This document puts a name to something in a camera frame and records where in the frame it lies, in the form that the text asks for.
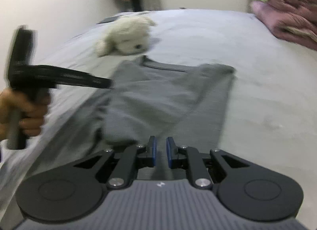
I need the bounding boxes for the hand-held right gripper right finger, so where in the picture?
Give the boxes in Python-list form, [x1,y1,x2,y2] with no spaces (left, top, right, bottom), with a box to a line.
[166,137,249,190]

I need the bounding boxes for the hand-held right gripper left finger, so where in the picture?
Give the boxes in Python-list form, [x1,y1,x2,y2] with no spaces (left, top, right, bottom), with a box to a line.
[74,136,157,189]

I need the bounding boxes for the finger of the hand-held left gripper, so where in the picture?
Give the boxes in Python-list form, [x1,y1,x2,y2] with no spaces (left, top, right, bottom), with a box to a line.
[32,65,113,90]

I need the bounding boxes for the grey t-shirt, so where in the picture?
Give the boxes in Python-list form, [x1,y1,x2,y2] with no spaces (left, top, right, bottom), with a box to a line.
[37,55,236,181]

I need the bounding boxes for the person's left hand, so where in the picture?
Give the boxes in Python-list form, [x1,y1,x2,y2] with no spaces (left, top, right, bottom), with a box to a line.
[0,88,52,141]

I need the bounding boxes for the white plush dog toy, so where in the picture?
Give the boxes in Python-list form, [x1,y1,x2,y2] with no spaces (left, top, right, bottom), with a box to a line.
[95,15,158,58]

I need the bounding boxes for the dark tablet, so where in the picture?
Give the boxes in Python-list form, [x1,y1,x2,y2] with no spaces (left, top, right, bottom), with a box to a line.
[96,15,124,24]

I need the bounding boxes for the bed with grey sheet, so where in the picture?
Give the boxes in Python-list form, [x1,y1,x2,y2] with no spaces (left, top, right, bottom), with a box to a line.
[0,8,317,220]

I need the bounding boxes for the pink folded quilt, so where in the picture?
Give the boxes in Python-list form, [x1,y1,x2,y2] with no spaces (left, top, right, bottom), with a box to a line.
[250,0,317,52]

